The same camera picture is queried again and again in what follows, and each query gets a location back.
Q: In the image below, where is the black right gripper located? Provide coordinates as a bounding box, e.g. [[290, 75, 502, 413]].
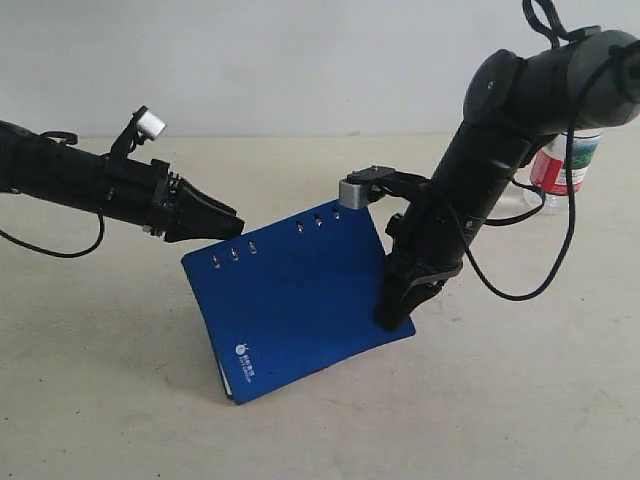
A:
[[374, 209, 463, 331]]

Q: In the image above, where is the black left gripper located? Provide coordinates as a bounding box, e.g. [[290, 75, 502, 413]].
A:
[[99, 159, 245, 243]]

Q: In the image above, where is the blue ring binder notebook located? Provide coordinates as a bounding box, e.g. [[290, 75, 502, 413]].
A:
[[181, 201, 416, 405]]

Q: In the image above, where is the clear water bottle red cap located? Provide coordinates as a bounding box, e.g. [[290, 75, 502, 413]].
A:
[[528, 129, 604, 215]]

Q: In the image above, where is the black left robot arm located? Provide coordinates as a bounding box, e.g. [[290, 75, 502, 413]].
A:
[[1, 121, 244, 243]]

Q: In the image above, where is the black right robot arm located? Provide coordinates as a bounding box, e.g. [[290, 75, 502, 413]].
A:
[[374, 30, 639, 331]]

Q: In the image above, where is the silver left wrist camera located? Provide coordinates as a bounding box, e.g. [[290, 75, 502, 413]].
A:
[[110, 105, 166, 156]]

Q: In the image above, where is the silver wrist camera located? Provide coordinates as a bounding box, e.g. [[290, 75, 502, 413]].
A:
[[110, 105, 166, 156], [338, 165, 397, 210]]

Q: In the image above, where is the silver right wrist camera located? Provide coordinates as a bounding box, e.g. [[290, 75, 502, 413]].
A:
[[338, 165, 397, 210]]

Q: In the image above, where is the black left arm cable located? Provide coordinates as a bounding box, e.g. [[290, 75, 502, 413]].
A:
[[0, 130, 106, 259]]

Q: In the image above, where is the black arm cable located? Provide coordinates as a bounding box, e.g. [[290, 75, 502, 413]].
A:
[[0, 130, 106, 259], [462, 0, 640, 302]]

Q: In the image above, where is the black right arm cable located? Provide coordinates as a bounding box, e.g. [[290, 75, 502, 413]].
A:
[[462, 0, 640, 302]]

